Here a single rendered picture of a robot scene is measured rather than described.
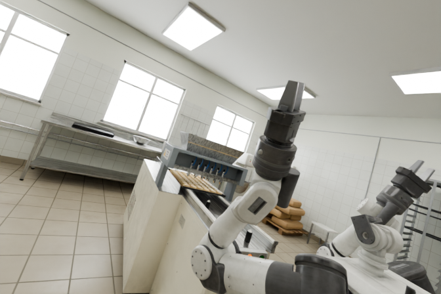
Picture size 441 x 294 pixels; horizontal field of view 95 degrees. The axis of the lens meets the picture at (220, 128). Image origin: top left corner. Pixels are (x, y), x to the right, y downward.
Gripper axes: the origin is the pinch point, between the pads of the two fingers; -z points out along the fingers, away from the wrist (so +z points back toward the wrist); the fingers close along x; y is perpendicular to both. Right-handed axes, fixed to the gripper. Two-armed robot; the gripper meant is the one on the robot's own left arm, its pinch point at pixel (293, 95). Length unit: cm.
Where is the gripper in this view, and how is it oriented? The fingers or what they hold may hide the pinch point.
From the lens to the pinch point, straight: 46.6
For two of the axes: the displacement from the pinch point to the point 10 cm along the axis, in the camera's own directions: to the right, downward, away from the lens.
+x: 6.0, -1.2, 7.9
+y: 7.7, 3.4, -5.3
